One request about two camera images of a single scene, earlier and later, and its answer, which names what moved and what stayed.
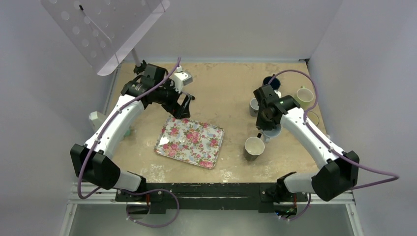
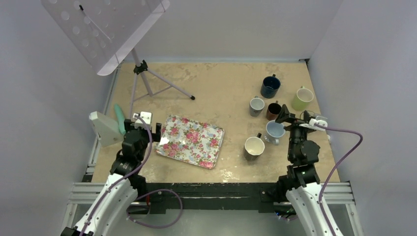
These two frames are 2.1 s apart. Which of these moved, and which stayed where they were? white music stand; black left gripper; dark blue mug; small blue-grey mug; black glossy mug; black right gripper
Moved: black left gripper; black right gripper
Stayed: dark blue mug; white music stand; small blue-grey mug; black glossy mug
